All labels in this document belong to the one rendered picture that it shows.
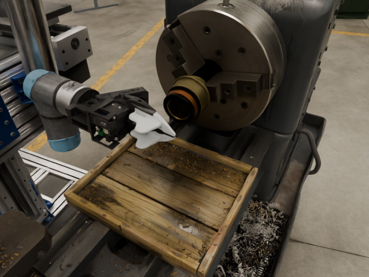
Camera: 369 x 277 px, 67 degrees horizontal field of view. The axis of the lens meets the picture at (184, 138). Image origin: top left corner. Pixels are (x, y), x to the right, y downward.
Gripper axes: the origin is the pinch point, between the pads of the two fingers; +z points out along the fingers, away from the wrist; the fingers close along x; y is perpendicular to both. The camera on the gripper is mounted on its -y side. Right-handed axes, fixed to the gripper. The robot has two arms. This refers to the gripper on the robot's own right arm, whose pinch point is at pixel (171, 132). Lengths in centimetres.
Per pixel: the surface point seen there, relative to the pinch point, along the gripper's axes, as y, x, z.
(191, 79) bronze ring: -12.7, 4.8, -3.1
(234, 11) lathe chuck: -24.2, 16.8, -0.1
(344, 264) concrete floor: -71, -102, 63
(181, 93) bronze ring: -8.2, 3.7, -2.9
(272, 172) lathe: -40, -35, 17
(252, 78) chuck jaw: -19.5, 5.8, 8.0
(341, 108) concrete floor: -225, -93, 43
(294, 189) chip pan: -53, -50, 26
